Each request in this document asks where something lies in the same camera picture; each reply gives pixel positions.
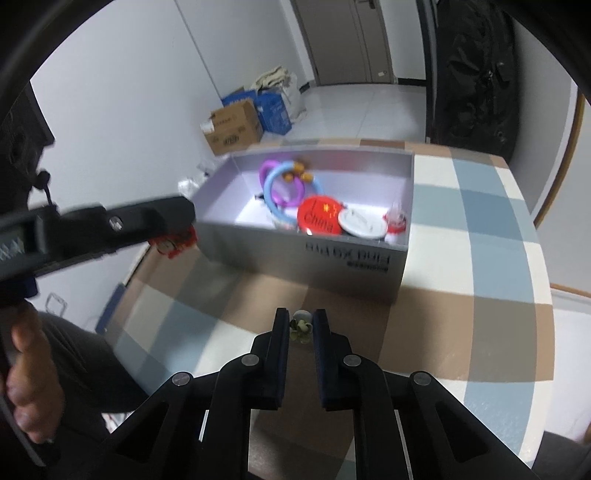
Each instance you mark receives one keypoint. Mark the red round badge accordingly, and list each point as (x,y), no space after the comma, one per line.
(318,219)

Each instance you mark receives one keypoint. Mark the brown cardboard box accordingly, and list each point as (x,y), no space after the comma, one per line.
(233,127)

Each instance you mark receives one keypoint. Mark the red charm clear pink top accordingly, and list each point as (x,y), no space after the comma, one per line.
(397,221)
(173,242)

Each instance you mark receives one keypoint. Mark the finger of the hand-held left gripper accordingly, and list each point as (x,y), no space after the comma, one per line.
(147,224)

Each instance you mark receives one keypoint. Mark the white bag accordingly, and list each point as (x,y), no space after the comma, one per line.
(288,87)

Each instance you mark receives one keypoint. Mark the green flower hair clip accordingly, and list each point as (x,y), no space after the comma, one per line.
(301,327)

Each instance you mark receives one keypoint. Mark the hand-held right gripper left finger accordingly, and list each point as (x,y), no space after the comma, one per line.
(281,369)

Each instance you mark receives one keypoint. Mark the grey cardboard box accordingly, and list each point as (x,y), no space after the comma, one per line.
(323,263)

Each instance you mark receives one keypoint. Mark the black hanging jacket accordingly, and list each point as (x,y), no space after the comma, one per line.
(475,78)

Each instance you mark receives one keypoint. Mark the checked tablecloth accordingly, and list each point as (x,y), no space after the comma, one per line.
(461,286)

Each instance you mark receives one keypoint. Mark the clear plastic wrap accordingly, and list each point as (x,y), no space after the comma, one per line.
(191,187)

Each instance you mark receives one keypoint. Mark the grey door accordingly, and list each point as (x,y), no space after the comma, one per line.
(351,41)

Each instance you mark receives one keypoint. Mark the white round badge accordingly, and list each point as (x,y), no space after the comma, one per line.
(362,224)

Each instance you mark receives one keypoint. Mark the person's left hand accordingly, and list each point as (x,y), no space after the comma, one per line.
(37,369)

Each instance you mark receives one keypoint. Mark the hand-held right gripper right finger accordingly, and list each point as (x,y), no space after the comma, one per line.
(321,369)

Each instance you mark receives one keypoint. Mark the blue cardboard box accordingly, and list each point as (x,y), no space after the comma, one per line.
(274,110)

